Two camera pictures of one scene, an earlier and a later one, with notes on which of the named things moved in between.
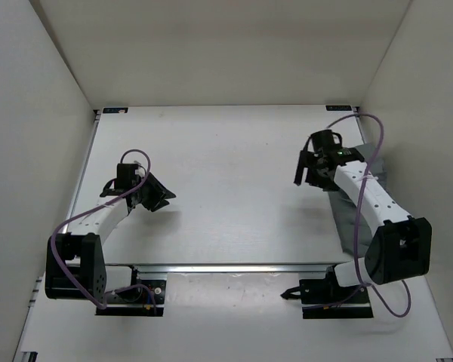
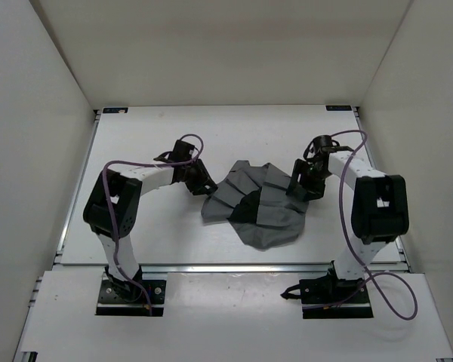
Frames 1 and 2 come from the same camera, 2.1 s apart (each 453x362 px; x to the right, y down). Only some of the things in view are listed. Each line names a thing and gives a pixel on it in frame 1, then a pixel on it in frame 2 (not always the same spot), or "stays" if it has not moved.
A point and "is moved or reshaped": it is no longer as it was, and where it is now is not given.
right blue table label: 339,108 stays
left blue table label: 115,110 stays
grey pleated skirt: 352,232 is moved or reshaped
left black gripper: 160,191 to 204,178
